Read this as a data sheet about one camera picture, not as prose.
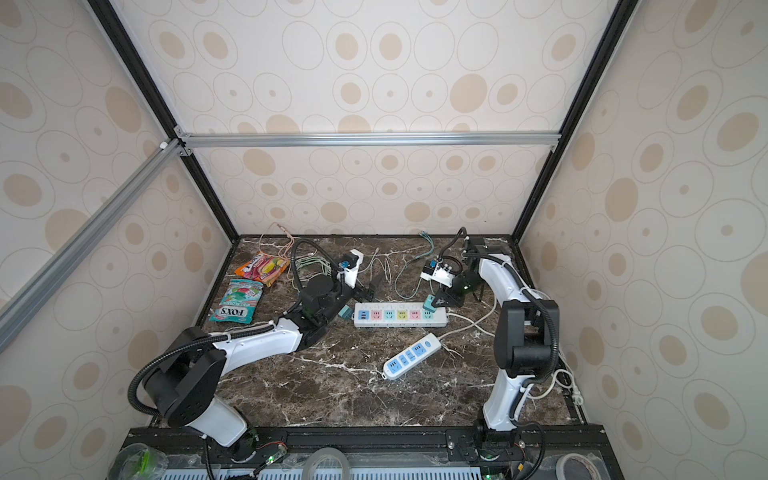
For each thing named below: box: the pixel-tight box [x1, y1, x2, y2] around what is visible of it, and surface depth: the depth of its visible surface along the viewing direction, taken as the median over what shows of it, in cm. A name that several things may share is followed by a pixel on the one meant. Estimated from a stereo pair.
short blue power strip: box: [381, 332, 442, 380], surface depth 88 cm
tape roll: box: [556, 453, 600, 480], surface depth 71 cm
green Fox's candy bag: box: [209, 279, 264, 324], surface depth 99 cm
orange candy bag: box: [234, 253, 291, 287], surface depth 108 cm
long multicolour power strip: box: [353, 302, 449, 328], surface depth 96 cm
